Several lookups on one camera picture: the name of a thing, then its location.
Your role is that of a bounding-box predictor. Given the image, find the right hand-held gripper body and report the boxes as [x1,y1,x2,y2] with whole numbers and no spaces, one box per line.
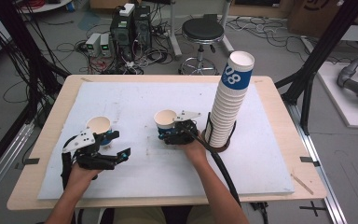
[162,109,202,146]

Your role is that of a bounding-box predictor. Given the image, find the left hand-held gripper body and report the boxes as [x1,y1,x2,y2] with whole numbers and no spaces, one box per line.
[61,129,120,171]

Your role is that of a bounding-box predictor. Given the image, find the single blue-banded paper cup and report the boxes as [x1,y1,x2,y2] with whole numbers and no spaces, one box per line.
[153,109,179,141]
[85,116,113,147]

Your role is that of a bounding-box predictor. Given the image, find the tall stack of paper cups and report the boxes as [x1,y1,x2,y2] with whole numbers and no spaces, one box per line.
[209,50,255,148]

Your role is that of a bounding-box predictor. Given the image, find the person's right hand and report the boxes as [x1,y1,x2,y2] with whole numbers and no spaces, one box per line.
[180,136,210,166]

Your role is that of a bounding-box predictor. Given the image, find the person's left hand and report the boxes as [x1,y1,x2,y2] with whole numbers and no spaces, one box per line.
[64,161,103,191]

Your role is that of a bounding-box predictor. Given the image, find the white table mat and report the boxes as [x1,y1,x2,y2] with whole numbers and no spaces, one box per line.
[36,81,295,201]

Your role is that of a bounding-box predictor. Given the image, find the person's legs in khaki trousers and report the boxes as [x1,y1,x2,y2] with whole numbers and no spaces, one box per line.
[110,204,234,224]

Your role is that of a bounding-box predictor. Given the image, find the grey power supply unit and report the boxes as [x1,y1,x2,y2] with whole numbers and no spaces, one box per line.
[99,33,113,58]
[85,32,102,58]

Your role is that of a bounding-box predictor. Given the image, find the black computer tower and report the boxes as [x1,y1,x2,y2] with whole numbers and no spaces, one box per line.
[110,12,136,62]
[133,5,153,50]

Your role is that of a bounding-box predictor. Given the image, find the black round stool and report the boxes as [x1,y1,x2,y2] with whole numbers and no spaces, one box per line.
[178,13,235,76]

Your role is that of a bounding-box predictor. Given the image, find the white box on tower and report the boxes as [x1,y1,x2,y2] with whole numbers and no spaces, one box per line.
[119,3,136,17]

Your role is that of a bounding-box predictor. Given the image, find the thin wooden stick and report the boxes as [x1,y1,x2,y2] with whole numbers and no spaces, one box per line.
[290,173,314,196]

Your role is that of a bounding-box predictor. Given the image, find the white round table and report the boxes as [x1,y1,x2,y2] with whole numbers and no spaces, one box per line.
[18,0,73,15]

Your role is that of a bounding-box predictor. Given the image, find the black tape cross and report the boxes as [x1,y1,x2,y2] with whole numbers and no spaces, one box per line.
[299,200,327,217]

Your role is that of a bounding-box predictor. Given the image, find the white floor platform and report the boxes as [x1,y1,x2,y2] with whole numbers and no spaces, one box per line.
[316,62,358,130]

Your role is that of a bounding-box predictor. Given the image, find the brown cardboard box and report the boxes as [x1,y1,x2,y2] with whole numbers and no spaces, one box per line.
[287,0,346,39]

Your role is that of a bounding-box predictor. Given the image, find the left hand-held gripper cable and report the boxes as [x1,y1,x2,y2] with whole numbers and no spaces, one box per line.
[60,134,76,191]

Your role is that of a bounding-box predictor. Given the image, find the hand-held gripper cable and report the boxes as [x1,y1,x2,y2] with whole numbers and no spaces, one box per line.
[180,122,242,207]
[60,134,76,191]

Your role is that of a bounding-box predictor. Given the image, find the right hand-held gripper cable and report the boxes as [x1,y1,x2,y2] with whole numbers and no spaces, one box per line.
[180,122,242,207]

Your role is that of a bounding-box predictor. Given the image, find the tangle of floor cables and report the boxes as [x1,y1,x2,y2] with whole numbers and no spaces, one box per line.
[52,6,181,76]

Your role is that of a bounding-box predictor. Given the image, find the aluminium rail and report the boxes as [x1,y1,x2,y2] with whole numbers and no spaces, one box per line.
[0,120,35,208]
[285,102,349,224]

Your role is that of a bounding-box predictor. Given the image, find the black frame post with cables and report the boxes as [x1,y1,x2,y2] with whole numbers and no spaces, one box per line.
[0,0,71,125]

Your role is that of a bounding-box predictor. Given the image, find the black metal frame post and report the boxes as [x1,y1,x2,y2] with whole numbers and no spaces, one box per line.
[274,0,358,132]

